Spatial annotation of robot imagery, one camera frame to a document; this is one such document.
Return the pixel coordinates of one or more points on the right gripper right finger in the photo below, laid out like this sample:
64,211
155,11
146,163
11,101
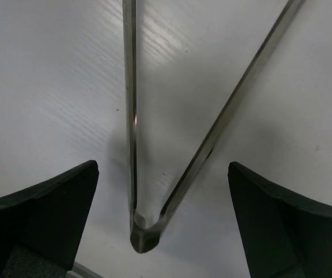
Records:
284,234

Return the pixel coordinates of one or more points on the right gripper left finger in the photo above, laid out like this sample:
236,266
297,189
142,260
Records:
41,226

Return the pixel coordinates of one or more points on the metal tongs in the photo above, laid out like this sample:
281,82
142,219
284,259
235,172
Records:
145,239

